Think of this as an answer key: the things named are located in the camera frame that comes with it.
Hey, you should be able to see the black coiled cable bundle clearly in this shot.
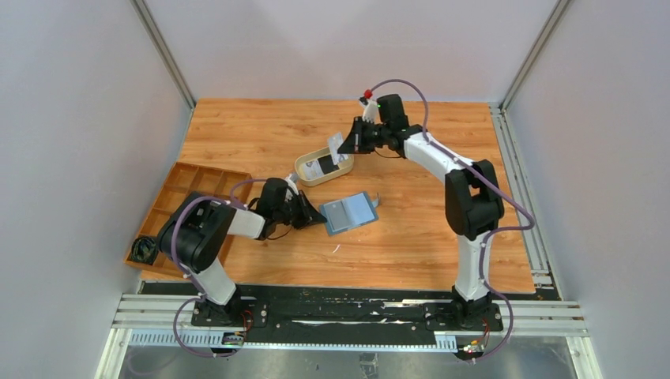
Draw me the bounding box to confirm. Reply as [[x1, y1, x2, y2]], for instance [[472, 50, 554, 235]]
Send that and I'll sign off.
[[130, 236, 160, 265]]

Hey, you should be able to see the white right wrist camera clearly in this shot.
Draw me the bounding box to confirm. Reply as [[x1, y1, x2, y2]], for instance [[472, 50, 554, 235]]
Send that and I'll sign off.
[[359, 89, 378, 124]]

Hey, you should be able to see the white VIP card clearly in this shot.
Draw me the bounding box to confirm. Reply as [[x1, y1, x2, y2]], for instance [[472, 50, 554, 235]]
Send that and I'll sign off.
[[302, 159, 324, 181]]

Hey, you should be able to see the aluminium corner post right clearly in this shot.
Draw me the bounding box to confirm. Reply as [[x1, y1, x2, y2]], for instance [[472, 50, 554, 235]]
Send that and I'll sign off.
[[490, 1, 573, 289]]

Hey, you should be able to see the white printed credit card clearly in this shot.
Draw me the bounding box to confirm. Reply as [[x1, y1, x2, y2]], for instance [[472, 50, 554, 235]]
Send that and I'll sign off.
[[327, 132, 346, 164]]

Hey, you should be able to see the aluminium frame rail front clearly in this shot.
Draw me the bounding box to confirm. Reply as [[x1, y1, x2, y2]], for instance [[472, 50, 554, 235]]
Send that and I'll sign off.
[[112, 295, 589, 353]]

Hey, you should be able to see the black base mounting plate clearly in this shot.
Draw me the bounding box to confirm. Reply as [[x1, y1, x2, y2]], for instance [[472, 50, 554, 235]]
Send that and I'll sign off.
[[141, 282, 509, 347]]

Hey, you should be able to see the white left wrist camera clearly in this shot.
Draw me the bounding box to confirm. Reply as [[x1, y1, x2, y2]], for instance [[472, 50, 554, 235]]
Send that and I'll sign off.
[[284, 172, 299, 192]]

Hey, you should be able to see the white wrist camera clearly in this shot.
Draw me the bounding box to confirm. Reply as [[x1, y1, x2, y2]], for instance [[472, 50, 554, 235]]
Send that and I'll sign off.
[[284, 172, 299, 192], [359, 89, 378, 124]]

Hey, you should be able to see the black VIP card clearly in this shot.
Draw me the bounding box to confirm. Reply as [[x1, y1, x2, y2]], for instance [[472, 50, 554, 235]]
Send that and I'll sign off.
[[317, 155, 340, 175]]

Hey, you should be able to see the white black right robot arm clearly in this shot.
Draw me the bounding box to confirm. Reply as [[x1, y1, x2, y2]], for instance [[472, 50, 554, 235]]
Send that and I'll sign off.
[[337, 90, 504, 327]]

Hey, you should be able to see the aluminium corner post left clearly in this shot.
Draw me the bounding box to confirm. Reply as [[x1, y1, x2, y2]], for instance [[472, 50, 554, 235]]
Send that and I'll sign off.
[[130, 0, 197, 111]]

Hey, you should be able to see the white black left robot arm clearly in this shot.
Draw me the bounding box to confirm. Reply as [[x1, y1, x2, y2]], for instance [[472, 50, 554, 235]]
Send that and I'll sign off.
[[155, 178, 326, 325]]

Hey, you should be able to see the blue leather card holder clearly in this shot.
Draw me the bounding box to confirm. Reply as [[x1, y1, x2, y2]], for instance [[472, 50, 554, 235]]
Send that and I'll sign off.
[[319, 191, 381, 236]]

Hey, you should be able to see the aluminium corner post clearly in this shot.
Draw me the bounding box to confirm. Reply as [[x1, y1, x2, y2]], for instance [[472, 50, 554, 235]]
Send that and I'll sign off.
[[130, 0, 197, 111], [490, 1, 573, 289]]

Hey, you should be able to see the cream oval plastic tray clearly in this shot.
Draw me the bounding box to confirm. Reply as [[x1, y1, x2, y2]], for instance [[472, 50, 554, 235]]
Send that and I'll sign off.
[[294, 147, 354, 187]]

